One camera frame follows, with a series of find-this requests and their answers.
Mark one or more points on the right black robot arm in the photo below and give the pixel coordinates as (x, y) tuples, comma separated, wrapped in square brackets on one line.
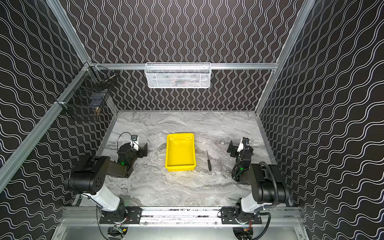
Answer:
[(268, 189)]

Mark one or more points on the aluminium front rail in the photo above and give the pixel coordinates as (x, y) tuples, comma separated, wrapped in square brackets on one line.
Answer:
[(200, 217)]

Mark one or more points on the white wire mesh basket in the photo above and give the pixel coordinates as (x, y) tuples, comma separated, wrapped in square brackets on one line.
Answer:
[(178, 78)]

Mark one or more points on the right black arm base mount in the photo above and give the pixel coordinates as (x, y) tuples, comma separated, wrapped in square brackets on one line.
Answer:
[(240, 216)]

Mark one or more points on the black screwdriver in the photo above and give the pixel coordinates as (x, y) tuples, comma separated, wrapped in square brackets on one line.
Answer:
[(209, 162)]

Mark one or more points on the black wire mesh basket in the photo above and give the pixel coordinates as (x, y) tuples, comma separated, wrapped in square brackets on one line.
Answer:
[(87, 100)]

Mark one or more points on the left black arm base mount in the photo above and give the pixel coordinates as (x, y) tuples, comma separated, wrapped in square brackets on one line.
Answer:
[(131, 215)]

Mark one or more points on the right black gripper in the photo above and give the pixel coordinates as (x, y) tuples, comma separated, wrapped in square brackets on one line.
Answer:
[(237, 148)]

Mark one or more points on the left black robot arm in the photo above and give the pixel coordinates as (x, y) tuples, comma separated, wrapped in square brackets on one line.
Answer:
[(88, 178)]

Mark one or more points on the aluminium back frame bar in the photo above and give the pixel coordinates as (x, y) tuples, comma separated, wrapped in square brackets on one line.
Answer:
[(212, 66)]

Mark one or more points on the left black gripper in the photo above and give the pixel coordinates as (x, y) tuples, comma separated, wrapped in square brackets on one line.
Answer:
[(141, 149)]

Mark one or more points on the yellow plastic bin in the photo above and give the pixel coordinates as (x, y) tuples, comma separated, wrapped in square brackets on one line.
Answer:
[(180, 152)]

